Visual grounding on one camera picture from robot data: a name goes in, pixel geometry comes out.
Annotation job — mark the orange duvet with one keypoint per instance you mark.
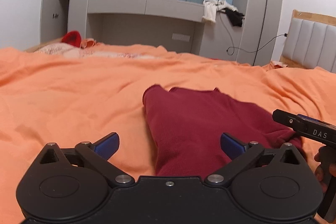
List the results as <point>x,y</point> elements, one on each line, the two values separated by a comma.
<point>48,98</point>

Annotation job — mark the dark red sweater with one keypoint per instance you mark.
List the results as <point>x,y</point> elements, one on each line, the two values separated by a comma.
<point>186,126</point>

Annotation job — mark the red cloth on bed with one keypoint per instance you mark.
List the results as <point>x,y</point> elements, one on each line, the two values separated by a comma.
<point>72,38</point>

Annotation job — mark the grey padded headboard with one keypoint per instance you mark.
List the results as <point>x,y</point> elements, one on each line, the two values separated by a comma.
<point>310,42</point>

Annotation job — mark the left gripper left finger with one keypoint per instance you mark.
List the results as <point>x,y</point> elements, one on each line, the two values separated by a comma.
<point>95,156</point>

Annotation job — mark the person's right hand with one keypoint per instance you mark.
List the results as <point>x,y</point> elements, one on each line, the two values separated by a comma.
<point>326,159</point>

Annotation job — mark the white garment on ledge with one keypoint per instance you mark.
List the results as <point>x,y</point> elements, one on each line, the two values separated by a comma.
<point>211,7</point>

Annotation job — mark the orange patterned cloth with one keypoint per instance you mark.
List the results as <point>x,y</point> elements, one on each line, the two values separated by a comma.
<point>87,43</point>

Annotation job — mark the white wall socket plate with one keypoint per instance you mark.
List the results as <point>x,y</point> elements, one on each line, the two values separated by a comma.
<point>180,37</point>

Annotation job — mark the black garment on ledge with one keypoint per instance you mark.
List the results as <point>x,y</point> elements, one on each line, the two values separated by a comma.
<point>235,17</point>

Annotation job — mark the grey wardrobe with window ledge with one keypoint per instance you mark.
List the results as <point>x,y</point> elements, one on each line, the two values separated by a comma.
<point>152,22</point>

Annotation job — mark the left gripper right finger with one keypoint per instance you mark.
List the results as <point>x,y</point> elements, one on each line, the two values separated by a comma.
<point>243,157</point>

